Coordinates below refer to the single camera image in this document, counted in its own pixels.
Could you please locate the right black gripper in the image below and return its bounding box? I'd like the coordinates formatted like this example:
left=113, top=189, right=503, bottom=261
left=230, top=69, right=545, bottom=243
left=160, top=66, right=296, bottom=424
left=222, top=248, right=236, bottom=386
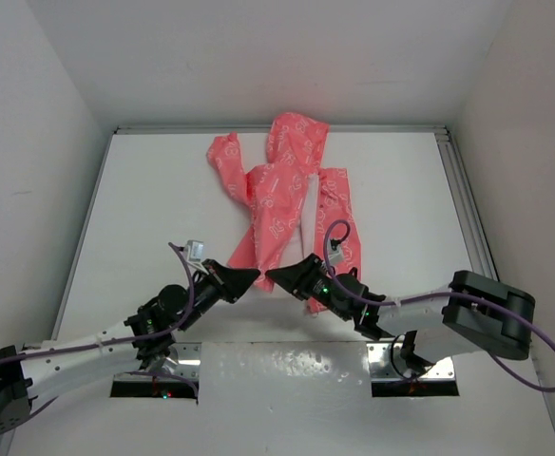
left=267, top=254, right=352, bottom=322

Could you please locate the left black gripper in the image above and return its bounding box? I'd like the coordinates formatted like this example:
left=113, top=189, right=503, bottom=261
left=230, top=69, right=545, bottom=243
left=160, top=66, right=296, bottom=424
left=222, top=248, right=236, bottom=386
left=177, top=257, right=259, bottom=330

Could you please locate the pink patterned jacket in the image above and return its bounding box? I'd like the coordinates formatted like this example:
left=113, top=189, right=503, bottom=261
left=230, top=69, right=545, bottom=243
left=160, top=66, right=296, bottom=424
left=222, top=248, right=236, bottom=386
left=206, top=112, right=362, bottom=293

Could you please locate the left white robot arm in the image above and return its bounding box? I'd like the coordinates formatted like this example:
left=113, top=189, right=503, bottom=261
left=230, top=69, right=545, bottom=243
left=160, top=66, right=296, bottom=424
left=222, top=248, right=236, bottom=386
left=0, top=259, right=260, bottom=435

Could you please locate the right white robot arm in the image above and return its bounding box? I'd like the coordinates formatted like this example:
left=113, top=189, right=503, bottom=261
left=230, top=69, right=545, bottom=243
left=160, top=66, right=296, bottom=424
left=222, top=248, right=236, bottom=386
left=267, top=255, right=535, bottom=375

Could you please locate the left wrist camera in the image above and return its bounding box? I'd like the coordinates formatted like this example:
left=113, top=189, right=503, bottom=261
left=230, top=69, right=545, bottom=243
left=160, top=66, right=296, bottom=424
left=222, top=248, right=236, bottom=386
left=183, top=239, right=204, bottom=262

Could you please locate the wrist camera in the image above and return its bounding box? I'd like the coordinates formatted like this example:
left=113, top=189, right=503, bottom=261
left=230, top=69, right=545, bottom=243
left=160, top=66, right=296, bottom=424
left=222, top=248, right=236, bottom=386
left=183, top=239, right=204, bottom=262
left=325, top=242, right=345, bottom=267

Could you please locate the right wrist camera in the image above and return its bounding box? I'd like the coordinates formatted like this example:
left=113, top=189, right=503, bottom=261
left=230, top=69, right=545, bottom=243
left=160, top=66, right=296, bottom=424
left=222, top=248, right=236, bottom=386
left=325, top=242, right=345, bottom=267

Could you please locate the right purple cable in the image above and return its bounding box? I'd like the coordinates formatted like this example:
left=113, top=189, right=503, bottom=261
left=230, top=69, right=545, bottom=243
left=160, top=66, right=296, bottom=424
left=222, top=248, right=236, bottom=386
left=323, top=220, right=555, bottom=391

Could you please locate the purple cable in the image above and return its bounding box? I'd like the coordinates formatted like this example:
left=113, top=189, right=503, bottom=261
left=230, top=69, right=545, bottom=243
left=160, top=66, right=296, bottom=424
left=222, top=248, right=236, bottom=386
left=0, top=240, right=201, bottom=441
left=323, top=220, right=555, bottom=391

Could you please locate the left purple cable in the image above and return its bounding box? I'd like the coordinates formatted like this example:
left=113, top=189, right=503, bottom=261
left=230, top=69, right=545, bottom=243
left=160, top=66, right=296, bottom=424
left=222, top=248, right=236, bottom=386
left=0, top=240, right=201, bottom=441

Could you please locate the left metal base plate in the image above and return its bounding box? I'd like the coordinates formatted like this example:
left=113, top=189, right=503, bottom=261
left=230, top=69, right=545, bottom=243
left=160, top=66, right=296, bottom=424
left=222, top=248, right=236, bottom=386
left=114, top=343, right=201, bottom=382

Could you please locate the metal base plate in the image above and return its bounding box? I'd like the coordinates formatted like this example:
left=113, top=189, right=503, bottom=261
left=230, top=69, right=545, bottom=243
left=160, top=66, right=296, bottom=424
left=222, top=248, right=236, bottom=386
left=114, top=343, right=201, bottom=382
left=367, top=341, right=456, bottom=383

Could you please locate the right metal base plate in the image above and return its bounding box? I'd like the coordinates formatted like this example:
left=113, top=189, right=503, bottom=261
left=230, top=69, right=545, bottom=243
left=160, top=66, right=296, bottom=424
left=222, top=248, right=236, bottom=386
left=367, top=341, right=456, bottom=383

